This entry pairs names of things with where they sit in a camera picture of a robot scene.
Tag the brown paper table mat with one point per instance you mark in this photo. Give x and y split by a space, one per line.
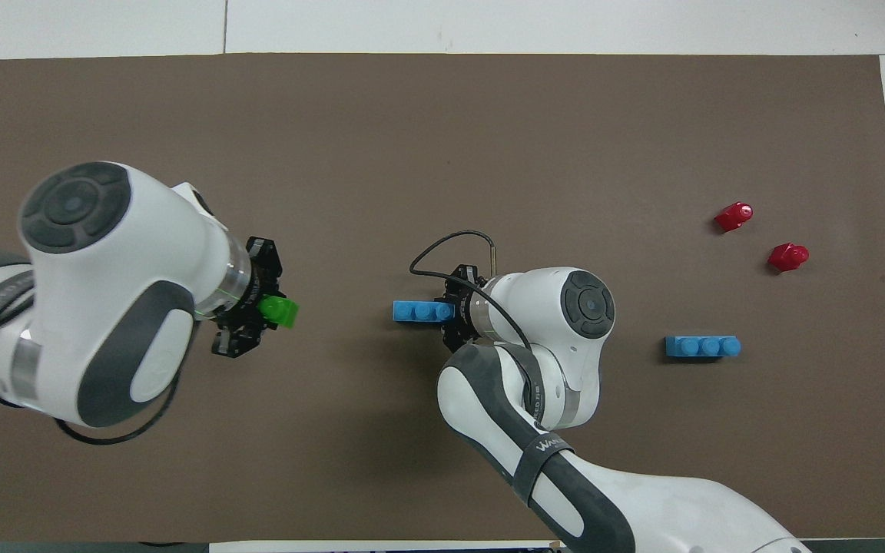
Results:
442 138

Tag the blue three-stud toy block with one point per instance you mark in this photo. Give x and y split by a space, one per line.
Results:
704 347
419 311

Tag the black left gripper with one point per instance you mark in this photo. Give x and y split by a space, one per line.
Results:
250 315

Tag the green two-stud toy block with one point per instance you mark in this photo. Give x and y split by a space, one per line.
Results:
281 312

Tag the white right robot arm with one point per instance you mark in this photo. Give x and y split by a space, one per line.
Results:
565 369

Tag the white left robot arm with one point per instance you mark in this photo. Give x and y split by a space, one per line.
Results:
104 307

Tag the red one-stud toy block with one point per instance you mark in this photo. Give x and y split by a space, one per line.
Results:
734 217
788 256

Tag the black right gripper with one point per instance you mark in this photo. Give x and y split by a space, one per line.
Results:
468 311

